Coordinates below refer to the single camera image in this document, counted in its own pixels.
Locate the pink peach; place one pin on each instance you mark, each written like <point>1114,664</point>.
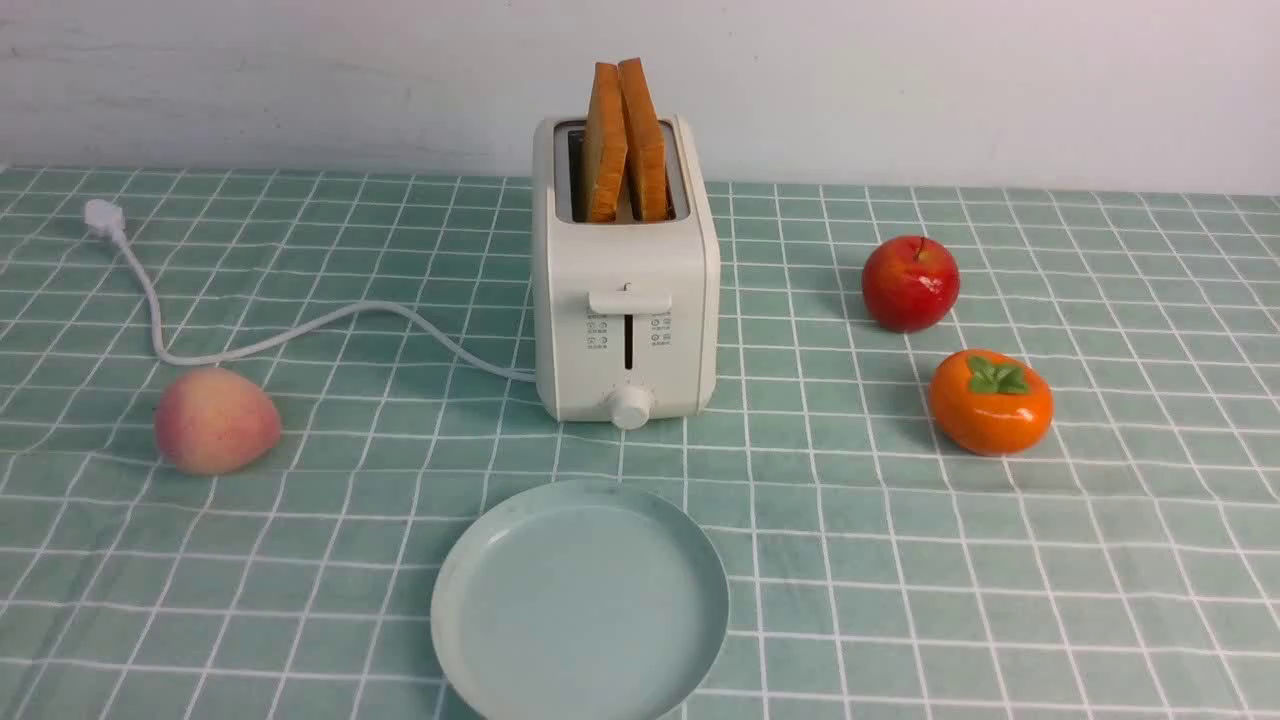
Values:
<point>213,421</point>

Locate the white two-slot toaster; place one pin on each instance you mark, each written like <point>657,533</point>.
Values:
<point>626,314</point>

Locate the light green round plate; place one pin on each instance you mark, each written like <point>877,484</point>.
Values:
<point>580,599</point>

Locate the toasted bread slice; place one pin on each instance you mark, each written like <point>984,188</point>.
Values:
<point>646,159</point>
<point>605,146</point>

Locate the red apple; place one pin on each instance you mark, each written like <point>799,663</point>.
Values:
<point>909,283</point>

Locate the green checkered tablecloth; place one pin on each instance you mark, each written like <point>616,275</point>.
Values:
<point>1125,567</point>

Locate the orange persimmon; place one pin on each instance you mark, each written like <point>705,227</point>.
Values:
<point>989,403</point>

